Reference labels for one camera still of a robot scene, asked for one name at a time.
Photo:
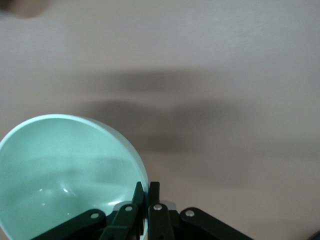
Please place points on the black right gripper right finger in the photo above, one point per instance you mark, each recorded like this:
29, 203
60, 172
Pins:
160, 225

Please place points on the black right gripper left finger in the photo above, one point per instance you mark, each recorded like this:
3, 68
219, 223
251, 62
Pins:
120, 225

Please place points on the light green bowl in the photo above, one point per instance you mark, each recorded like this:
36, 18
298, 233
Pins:
62, 162

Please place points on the brown table mat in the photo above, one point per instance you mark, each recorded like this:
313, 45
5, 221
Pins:
200, 50

